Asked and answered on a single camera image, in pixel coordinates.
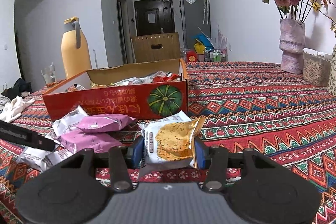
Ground red silver snack packet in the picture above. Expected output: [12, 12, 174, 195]
[153, 72, 181, 83]

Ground pink snack packet upper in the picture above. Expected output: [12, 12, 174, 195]
[76, 114, 137, 134]

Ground grey refrigerator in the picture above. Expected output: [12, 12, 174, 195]
[180, 0, 211, 49]

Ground red gift box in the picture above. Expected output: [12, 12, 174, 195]
[186, 51, 199, 63]

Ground white cloth gloves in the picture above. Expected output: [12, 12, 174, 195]
[0, 96, 35, 123]

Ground white silver snack packet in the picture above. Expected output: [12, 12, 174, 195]
[16, 105, 90, 172]

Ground dark entrance door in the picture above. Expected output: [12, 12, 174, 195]
[134, 0, 175, 36]

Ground drinking glass with straw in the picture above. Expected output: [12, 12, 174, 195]
[41, 63, 56, 87]

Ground wire storage rack with bottles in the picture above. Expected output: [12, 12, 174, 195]
[205, 47, 228, 62]

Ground pink snack packet lower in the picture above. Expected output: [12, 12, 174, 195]
[57, 130, 122, 153]

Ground yellow cracker snack packet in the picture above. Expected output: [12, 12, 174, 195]
[140, 118, 205, 174]

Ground black chair with clothes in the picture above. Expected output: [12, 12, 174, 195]
[1, 79, 33, 100]

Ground yellow thermos jug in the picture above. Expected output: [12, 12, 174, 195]
[61, 16, 92, 79]

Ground pink textured vase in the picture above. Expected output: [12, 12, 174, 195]
[279, 19, 305, 75]

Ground wooden chair back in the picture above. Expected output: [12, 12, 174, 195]
[131, 32, 181, 63]

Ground orange cardboard pumpkin box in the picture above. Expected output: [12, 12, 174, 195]
[42, 59, 188, 121]

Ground pink snack packet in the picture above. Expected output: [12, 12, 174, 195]
[76, 114, 137, 134]
[57, 130, 122, 153]

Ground clear container with seeds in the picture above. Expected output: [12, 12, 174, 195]
[303, 48, 331, 87]

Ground patterned red tablecloth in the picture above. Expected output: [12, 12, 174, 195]
[1, 61, 335, 223]

